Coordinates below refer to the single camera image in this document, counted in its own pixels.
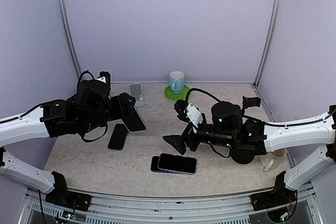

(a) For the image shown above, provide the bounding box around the rear black pole stand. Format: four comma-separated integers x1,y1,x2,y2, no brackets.
241,96,261,115

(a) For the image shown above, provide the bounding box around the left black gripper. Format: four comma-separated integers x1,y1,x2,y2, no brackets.
80,91,135,133

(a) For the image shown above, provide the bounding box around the aluminium corner post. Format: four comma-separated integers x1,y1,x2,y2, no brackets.
57,0,82,80
254,0,281,89

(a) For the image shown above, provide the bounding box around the left bottom teal phone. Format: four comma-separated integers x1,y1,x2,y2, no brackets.
108,124,128,151

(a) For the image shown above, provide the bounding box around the black phone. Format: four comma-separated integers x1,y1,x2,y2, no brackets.
121,106,146,132
158,153,197,174

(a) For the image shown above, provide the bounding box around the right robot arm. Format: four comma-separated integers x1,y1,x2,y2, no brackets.
163,98,335,205

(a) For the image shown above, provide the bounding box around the right aluminium corner post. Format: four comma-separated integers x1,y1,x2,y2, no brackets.
254,0,281,89

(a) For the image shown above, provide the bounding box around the light blue mug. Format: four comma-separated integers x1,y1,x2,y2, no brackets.
169,71,185,94

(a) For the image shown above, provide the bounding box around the white folding phone stand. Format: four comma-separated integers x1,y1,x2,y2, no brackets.
129,83,144,108

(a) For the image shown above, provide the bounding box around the green saucer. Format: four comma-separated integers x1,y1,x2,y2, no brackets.
164,85,190,101

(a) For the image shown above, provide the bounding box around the centre bottom blue phone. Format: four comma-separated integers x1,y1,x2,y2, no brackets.
151,156,181,174

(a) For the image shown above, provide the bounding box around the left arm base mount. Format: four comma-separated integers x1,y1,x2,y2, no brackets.
45,172,92,212

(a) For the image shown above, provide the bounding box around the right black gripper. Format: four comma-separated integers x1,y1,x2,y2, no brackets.
162,121,236,156

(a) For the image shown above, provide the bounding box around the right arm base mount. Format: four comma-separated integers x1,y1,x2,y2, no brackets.
250,171,297,211

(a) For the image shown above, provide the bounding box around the left aluminium corner post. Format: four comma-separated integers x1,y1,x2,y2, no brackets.
57,0,82,80

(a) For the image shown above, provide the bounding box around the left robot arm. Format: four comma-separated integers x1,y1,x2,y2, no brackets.
1,77,146,206

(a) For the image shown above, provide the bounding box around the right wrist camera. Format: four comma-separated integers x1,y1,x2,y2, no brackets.
174,100,190,123

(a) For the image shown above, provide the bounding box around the cream ceramic mug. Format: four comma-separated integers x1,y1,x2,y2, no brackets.
259,148,287,172

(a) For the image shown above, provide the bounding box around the front aluminium rail frame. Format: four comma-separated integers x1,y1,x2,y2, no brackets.
19,182,323,224

